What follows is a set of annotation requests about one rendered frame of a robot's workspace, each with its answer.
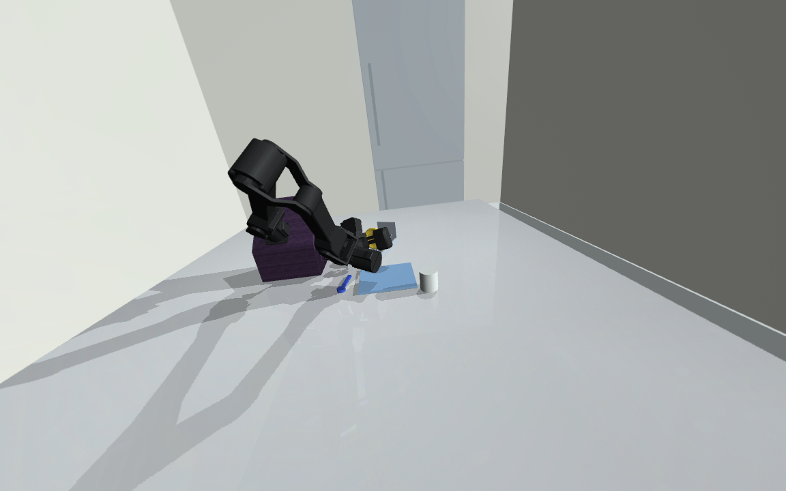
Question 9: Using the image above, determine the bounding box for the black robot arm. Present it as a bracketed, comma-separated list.
[228, 138, 382, 273]

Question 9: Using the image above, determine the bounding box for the yellow plate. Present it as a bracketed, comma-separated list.
[365, 228, 377, 249]

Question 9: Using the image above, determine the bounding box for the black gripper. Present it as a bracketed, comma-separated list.
[358, 227, 393, 251]

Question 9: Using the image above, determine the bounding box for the light blue flat mat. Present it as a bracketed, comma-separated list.
[358, 263, 418, 295]

